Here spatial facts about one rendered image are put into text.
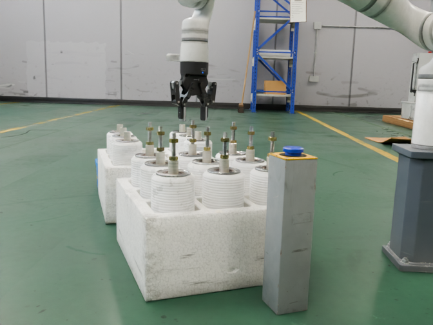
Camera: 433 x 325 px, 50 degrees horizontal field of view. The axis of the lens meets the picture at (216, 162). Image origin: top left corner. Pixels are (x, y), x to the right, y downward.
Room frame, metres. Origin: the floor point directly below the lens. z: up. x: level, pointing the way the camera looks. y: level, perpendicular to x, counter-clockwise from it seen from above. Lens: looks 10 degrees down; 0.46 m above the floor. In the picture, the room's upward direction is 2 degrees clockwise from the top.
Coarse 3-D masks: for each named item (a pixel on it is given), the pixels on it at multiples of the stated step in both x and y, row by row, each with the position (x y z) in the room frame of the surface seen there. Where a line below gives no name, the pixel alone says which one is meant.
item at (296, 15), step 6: (294, 0) 6.72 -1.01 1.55; (300, 0) 6.72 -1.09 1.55; (306, 0) 6.72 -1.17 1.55; (294, 6) 6.72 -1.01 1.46; (300, 6) 6.72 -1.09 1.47; (306, 6) 6.72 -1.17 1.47; (294, 12) 6.72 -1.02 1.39; (300, 12) 6.71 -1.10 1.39; (306, 12) 6.71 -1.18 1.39; (294, 18) 6.71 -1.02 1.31; (300, 18) 6.71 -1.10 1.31; (306, 18) 6.71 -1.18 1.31
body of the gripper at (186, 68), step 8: (184, 64) 1.23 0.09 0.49; (192, 64) 1.22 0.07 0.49; (200, 64) 1.22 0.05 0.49; (208, 64) 1.25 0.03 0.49; (184, 72) 1.23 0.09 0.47; (192, 72) 1.22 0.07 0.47; (200, 72) 1.22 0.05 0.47; (184, 80) 1.22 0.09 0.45; (192, 80) 1.24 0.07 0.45; (200, 80) 1.26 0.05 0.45; (184, 88) 1.24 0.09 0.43
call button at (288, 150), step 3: (285, 147) 0.90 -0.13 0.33; (288, 147) 0.89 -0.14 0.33; (291, 147) 0.90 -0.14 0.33; (294, 147) 0.90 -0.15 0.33; (297, 147) 0.90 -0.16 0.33; (300, 147) 0.90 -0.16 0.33; (285, 150) 0.89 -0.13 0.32; (288, 150) 0.88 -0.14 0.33; (291, 150) 0.88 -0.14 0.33; (294, 150) 0.88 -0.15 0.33; (297, 150) 0.88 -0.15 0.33; (300, 150) 0.88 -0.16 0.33; (285, 153) 0.89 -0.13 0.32; (288, 153) 0.89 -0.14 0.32; (291, 153) 0.88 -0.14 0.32; (294, 153) 0.88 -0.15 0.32; (297, 153) 0.89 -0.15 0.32; (300, 153) 0.89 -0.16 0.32
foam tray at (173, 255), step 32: (128, 192) 1.10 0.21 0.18; (128, 224) 1.07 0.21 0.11; (160, 224) 0.90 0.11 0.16; (192, 224) 0.93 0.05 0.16; (224, 224) 0.95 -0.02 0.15; (256, 224) 0.98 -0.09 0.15; (128, 256) 1.08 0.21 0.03; (160, 256) 0.90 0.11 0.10; (192, 256) 0.93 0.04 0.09; (224, 256) 0.95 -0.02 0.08; (256, 256) 0.98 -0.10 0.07; (160, 288) 0.91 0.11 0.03; (192, 288) 0.93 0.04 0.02; (224, 288) 0.96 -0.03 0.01
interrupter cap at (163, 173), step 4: (156, 172) 0.98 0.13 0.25; (160, 172) 0.99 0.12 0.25; (164, 172) 1.00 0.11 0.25; (180, 172) 1.00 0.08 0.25; (184, 172) 1.00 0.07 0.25; (188, 172) 1.00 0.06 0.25; (164, 176) 0.96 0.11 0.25; (168, 176) 0.96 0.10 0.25; (172, 176) 0.95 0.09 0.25; (176, 176) 0.96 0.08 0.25; (180, 176) 0.96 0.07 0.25; (184, 176) 0.97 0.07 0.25
